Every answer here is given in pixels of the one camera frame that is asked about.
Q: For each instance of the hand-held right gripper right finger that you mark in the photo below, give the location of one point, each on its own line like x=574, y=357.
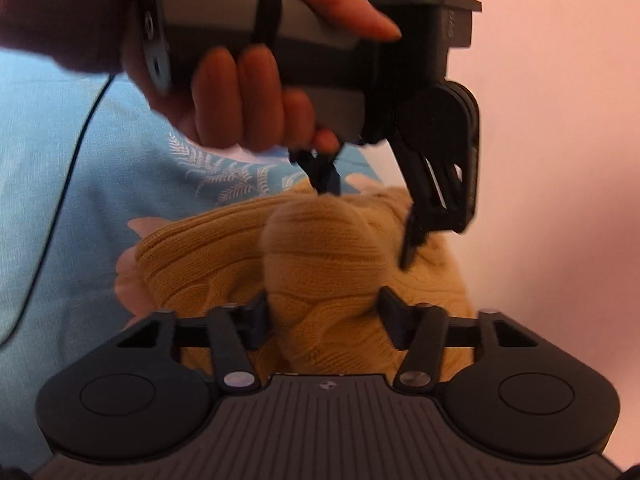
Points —
x=395, y=320

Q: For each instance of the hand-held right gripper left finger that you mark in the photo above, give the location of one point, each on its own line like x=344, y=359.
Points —
x=255, y=327

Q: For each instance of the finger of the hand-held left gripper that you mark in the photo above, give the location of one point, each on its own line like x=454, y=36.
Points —
x=422, y=195
x=320, y=175

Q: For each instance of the person's left forearm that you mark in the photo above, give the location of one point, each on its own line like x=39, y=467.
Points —
x=40, y=15

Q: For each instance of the person's left hand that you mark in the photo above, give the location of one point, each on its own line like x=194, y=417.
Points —
x=250, y=105

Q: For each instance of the blue fern print bedsheet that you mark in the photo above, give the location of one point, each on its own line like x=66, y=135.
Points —
x=50, y=185

